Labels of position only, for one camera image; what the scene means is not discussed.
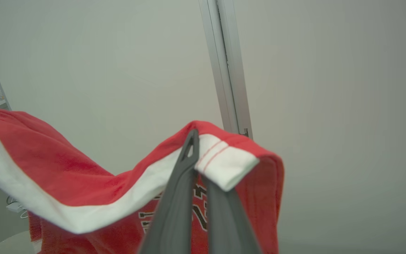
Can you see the red shorts with white trim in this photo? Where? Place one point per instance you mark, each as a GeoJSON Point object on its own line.
{"type": "Point", "coordinates": [65, 176]}

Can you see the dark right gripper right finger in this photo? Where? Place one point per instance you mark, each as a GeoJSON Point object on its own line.
{"type": "Point", "coordinates": [227, 229]}

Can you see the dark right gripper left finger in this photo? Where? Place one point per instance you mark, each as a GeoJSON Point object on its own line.
{"type": "Point", "coordinates": [174, 218]}

